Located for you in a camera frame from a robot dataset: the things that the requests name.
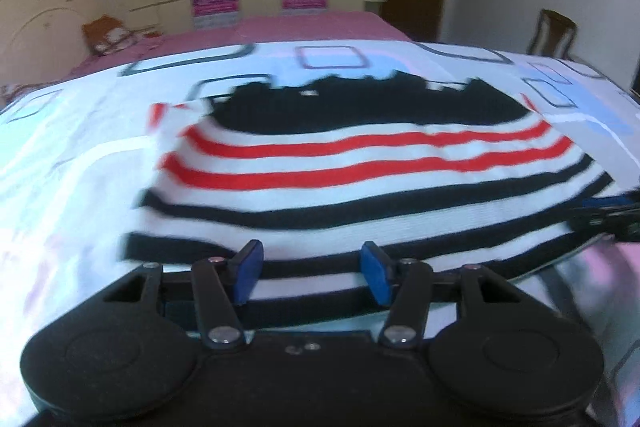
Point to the striped knit child sweater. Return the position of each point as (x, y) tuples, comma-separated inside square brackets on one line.
[(452, 175)]

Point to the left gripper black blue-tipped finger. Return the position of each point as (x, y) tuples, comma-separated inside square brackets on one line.
[(219, 286), (405, 288)]

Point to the orange striped pillow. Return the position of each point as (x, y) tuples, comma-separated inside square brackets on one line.
[(107, 35)]

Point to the dark wooden chair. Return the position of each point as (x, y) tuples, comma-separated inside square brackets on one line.
[(554, 36)]

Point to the white patterned bed sheet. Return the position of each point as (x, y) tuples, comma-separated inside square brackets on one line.
[(76, 157)]

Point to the pink bed mattress cover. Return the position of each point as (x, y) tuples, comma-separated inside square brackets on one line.
[(325, 26)]

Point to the small patterned pillow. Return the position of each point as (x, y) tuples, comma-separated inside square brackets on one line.
[(12, 92)]

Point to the cream curved headboard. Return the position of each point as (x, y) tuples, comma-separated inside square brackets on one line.
[(42, 40)]

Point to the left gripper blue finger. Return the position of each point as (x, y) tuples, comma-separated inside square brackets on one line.
[(628, 199)]

